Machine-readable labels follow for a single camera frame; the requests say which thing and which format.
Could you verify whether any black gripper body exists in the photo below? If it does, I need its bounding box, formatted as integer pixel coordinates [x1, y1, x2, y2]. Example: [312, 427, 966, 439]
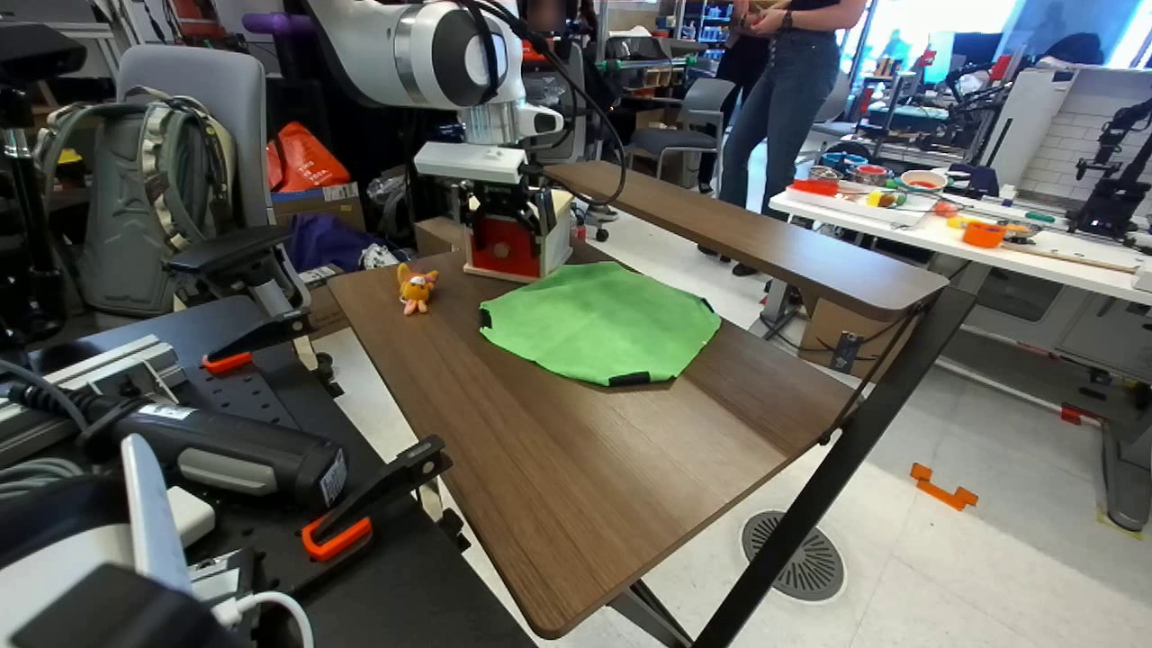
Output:
[462, 179, 557, 233]

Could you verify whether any red fronted wooden drawer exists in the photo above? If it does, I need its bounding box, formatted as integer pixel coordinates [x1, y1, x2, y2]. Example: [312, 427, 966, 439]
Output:
[463, 213, 546, 280]

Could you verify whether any orange plush toy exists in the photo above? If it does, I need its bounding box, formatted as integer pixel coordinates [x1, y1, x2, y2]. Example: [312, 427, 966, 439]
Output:
[393, 263, 443, 321]

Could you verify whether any green cloth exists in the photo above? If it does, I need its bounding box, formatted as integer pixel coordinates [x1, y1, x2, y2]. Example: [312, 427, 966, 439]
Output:
[475, 260, 726, 393]

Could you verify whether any purple cloth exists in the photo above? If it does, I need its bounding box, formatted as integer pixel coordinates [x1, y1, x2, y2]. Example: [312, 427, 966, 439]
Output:
[283, 213, 401, 272]

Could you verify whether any orange bag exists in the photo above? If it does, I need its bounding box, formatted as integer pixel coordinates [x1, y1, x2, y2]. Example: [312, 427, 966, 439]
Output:
[264, 117, 355, 193]

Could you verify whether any person in blue jeans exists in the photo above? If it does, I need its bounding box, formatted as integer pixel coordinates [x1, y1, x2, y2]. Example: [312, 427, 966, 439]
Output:
[717, 0, 866, 213]

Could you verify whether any grey padded chair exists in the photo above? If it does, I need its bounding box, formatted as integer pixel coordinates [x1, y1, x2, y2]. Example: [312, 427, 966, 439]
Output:
[110, 41, 315, 321]

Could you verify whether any small cardboard box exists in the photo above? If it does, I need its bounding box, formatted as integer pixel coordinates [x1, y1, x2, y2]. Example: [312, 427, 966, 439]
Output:
[795, 291, 896, 373]

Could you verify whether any grey backpack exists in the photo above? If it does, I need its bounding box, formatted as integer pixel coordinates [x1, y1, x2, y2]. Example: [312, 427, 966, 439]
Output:
[33, 86, 246, 315]

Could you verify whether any black handheld device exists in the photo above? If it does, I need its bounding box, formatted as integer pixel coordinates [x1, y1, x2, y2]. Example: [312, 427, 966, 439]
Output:
[110, 399, 354, 506]

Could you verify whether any brown wooden table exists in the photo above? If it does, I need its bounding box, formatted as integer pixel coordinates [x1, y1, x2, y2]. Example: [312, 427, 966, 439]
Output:
[607, 265, 993, 648]

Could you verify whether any white work table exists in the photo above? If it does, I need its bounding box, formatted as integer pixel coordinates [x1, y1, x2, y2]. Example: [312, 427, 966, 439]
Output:
[768, 175, 1152, 531]

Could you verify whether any round floor drain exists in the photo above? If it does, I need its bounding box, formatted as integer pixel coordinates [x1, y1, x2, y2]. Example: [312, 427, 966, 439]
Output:
[737, 506, 848, 604]

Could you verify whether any orange cup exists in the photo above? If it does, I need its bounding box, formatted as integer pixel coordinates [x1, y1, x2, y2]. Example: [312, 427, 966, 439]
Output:
[962, 220, 1007, 251]

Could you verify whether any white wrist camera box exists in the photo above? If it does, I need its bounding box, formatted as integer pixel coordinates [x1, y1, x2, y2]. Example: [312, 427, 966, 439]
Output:
[410, 139, 533, 189]

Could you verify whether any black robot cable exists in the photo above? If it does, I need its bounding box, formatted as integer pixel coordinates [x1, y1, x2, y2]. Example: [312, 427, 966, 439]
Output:
[470, 0, 635, 207]

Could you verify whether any black clamp orange handle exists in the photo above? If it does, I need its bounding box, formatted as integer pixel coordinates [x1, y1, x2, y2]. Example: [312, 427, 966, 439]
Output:
[297, 430, 456, 567]
[195, 314, 315, 380]

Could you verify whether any aluminium rail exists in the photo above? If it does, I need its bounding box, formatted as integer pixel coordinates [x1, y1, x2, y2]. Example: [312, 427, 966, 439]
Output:
[0, 334, 182, 425]

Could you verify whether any white cable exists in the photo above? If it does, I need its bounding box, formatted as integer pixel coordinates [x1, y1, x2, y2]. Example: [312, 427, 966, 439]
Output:
[211, 585, 315, 648]

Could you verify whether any orange floor bracket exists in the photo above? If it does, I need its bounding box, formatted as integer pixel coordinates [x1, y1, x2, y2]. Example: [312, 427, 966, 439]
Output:
[906, 461, 984, 514]

